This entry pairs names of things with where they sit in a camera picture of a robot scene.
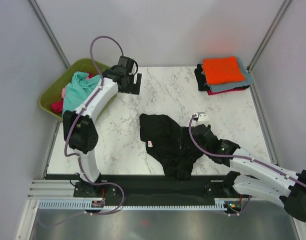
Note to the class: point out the left aluminium frame post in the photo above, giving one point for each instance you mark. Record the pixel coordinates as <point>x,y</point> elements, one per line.
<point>48,31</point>

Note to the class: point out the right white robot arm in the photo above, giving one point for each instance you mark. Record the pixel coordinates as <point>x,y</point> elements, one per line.
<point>252,176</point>

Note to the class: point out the black t shirt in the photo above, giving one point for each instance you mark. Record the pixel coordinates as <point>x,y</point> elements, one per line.
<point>170,144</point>
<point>201,79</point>

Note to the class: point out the pink t shirt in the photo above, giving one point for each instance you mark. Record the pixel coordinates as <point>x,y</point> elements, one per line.
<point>63,93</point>

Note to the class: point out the red garment in bin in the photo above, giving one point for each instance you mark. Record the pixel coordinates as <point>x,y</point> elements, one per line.
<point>57,107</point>

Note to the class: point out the teal t shirt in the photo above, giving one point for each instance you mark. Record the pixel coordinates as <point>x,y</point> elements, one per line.
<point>78,90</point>

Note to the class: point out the aluminium frame post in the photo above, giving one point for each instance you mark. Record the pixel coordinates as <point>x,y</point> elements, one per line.
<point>48,31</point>
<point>269,33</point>

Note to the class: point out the folded crimson t shirt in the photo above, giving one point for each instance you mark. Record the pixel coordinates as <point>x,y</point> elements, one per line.
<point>211,93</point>

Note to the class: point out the olive green plastic bin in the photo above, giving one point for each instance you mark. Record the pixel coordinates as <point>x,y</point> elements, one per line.
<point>52,100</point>

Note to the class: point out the folded orange t shirt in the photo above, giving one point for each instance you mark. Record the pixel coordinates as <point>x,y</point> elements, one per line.
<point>222,70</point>

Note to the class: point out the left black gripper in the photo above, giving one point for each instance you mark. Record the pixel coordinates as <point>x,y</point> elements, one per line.
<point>133,88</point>

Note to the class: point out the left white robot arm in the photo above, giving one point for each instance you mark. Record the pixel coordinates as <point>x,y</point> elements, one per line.
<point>80,133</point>

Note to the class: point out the right aluminium frame post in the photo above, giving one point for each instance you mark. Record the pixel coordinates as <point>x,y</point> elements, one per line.
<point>269,33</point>

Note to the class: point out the folded black t shirt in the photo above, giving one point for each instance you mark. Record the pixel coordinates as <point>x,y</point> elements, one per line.
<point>201,79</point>

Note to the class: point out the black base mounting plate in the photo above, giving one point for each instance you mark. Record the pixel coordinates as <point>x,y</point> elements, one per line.
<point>157,190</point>

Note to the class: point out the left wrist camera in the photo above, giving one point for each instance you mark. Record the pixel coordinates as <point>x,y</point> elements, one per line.
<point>127,66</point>

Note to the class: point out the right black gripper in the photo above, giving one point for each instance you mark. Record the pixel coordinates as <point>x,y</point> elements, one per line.
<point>209,126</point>

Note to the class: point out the folded grey t shirt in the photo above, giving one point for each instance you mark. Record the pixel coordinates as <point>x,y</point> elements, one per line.
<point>248,80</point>

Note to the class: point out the white slotted cable duct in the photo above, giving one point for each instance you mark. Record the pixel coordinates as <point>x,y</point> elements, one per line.
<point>91,205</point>

